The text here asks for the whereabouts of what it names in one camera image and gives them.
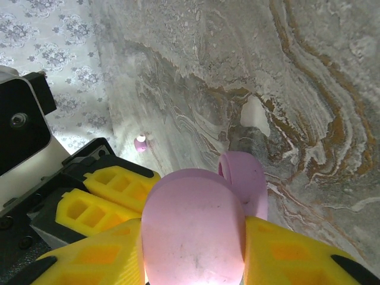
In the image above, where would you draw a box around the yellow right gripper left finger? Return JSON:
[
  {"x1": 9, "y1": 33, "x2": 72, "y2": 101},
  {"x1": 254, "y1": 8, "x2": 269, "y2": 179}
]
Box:
[{"x1": 4, "y1": 217, "x2": 147, "y2": 285}]

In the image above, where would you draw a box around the pink earbud charging case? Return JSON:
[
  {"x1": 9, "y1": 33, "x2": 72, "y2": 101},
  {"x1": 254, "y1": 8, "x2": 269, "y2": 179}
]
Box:
[{"x1": 140, "y1": 150, "x2": 269, "y2": 285}]

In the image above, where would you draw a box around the pink wireless earbud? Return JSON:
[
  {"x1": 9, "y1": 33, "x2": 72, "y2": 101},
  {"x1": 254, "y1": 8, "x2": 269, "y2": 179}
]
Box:
[{"x1": 133, "y1": 133, "x2": 148, "y2": 153}]

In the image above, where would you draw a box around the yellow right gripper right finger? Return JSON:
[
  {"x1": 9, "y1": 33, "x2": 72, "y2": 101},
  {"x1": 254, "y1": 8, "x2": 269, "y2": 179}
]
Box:
[{"x1": 242, "y1": 215, "x2": 380, "y2": 285}]

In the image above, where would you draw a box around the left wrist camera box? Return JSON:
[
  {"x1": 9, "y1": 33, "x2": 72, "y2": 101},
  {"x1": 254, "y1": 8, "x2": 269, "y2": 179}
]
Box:
[{"x1": 0, "y1": 66, "x2": 72, "y2": 215}]

